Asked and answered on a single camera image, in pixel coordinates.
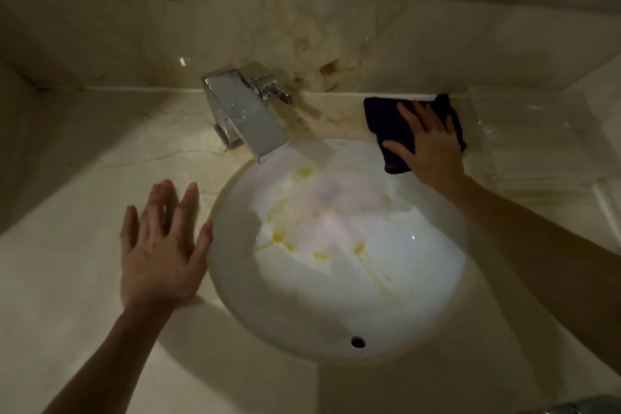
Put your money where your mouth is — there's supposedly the person's right forearm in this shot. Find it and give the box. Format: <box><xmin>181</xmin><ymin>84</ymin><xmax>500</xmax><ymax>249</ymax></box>
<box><xmin>449</xmin><ymin>175</ymin><xmax>621</xmax><ymax>376</ymax></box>

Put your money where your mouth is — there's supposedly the clear acrylic tray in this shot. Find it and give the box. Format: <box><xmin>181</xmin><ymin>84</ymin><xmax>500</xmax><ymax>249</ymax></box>
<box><xmin>465</xmin><ymin>88</ymin><xmax>621</xmax><ymax>197</ymax></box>

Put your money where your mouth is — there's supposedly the chrome square faucet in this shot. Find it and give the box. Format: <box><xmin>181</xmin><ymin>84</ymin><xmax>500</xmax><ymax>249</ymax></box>
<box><xmin>201</xmin><ymin>68</ymin><xmax>295</xmax><ymax>163</ymax></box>

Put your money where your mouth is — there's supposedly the person's left forearm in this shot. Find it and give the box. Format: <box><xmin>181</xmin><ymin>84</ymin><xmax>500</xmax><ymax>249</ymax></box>
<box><xmin>43</xmin><ymin>303</ymin><xmax>174</xmax><ymax>414</ymax></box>

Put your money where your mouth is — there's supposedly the person's left hand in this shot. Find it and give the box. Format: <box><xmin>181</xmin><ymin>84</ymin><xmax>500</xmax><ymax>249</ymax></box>
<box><xmin>120</xmin><ymin>179</ymin><xmax>214</xmax><ymax>315</ymax></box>

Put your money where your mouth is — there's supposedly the white round sink basin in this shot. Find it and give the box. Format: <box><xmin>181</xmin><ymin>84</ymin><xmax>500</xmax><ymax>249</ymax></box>
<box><xmin>207</xmin><ymin>138</ymin><xmax>479</xmax><ymax>362</ymax></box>

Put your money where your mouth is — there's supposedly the dark purple cleaning cloth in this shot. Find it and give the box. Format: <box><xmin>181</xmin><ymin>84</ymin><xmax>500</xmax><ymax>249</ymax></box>
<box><xmin>364</xmin><ymin>94</ymin><xmax>468</xmax><ymax>175</ymax></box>

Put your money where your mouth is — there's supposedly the person's right hand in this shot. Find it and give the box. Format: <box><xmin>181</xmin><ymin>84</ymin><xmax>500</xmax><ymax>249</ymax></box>
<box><xmin>382</xmin><ymin>99</ymin><xmax>466</xmax><ymax>191</ymax></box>

